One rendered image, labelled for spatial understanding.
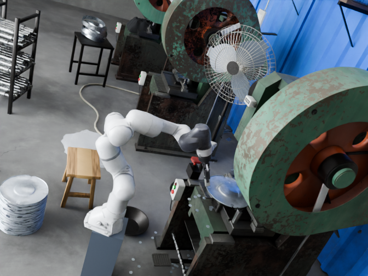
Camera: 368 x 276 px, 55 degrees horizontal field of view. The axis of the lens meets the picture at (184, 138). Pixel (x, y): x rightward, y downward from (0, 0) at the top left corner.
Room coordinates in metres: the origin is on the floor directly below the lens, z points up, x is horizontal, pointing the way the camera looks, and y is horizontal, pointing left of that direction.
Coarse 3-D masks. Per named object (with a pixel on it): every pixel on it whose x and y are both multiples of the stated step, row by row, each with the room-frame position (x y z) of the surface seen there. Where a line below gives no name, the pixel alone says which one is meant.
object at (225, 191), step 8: (216, 176) 1.89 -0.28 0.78; (216, 184) 1.81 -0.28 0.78; (224, 184) 1.83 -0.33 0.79; (232, 184) 1.87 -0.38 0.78; (216, 192) 1.73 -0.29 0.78; (224, 192) 1.75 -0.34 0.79; (232, 192) 1.78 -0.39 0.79; (240, 192) 1.82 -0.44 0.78; (224, 200) 1.68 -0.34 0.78; (232, 200) 1.71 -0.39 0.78; (240, 200) 1.74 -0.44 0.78
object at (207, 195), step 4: (200, 184) 1.75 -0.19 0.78; (204, 184) 1.77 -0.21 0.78; (204, 188) 1.72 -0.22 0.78; (204, 192) 1.69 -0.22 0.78; (208, 192) 1.70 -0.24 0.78; (204, 196) 1.66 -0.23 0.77; (208, 196) 1.67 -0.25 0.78; (212, 200) 1.78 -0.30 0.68; (216, 200) 1.76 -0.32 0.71; (212, 204) 1.77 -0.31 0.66; (216, 204) 1.74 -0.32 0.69; (220, 204) 1.72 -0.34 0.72; (216, 208) 1.72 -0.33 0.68; (220, 208) 1.73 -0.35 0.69
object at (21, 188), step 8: (16, 176) 1.81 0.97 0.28; (24, 176) 1.83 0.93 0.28; (32, 176) 1.86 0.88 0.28; (8, 184) 1.71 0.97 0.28; (16, 184) 1.74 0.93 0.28; (24, 184) 1.76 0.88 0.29; (32, 184) 1.79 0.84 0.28; (40, 184) 1.81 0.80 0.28; (0, 192) 1.62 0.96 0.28; (8, 192) 1.65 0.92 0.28; (16, 192) 1.67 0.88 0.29; (24, 192) 1.69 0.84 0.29; (32, 192) 1.71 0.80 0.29; (40, 192) 1.74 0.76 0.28; (8, 200) 1.58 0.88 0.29; (16, 200) 1.61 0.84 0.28; (24, 200) 1.63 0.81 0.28; (32, 200) 1.65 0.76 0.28; (40, 200) 1.67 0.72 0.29
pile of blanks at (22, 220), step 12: (0, 204) 1.60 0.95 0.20; (12, 204) 1.57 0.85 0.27; (36, 204) 1.65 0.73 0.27; (0, 216) 1.60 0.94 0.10; (12, 216) 1.58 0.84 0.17; (24, 216) 1.60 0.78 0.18; (36, 216) 1.67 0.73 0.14; (0, 228) 1.59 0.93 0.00; (12, 228) 1.58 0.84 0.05; (24, 228) 1.61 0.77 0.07; (36, 228) 1.68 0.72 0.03
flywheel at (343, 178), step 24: (312, 144) 1.43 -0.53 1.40; (336, 144) 1.48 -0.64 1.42; (360, 144) 1.56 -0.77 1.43; (312, 168) 1.44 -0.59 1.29; (336, 168) 1.35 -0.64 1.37; (360, 168) 1.57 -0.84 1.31; (288, 192) 1.43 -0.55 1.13; (312, 192) 1.49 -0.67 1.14; (336, 192) 1.55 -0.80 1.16; (360, 192) 1.56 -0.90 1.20
